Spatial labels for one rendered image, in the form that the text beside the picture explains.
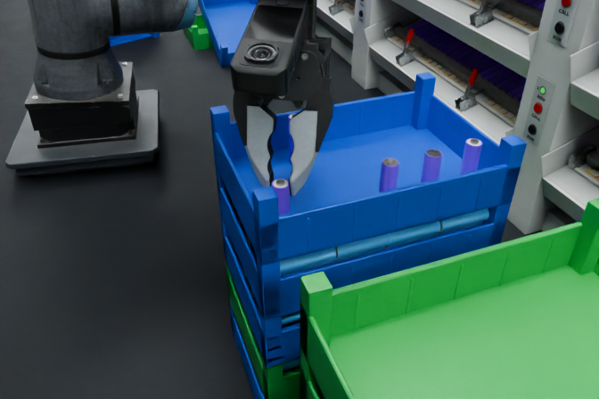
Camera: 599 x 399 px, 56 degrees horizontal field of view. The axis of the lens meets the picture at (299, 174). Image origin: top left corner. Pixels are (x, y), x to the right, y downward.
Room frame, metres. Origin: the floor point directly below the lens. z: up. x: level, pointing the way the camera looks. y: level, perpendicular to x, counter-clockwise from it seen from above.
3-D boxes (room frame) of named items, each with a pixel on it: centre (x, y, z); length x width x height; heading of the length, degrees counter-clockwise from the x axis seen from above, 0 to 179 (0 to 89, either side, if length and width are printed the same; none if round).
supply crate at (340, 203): (0.55, -0.07, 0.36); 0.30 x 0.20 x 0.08; 110
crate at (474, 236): (0.55, -0.07, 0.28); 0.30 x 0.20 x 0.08; 110
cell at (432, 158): (0.51, -0.14, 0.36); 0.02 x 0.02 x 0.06
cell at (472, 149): (0.54, -0.19, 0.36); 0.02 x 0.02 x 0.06
